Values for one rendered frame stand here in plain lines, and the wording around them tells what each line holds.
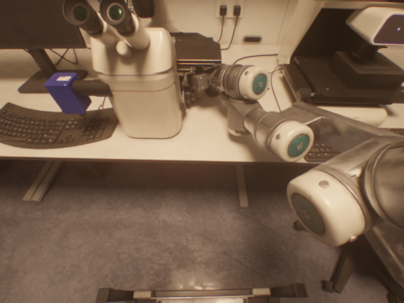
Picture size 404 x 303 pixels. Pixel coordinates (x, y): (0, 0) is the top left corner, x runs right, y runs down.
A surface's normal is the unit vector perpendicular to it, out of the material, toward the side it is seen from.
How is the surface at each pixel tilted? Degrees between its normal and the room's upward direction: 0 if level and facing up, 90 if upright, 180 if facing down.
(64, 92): 90
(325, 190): 13
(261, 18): 90
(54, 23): 86
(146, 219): 0
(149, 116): 91
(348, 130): 101
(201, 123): 0
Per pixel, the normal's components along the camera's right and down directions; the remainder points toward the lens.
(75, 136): 0.00, -0.56
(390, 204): -0.95, 0.32
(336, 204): -0.06, -0.34
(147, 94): -0.03, 0.78
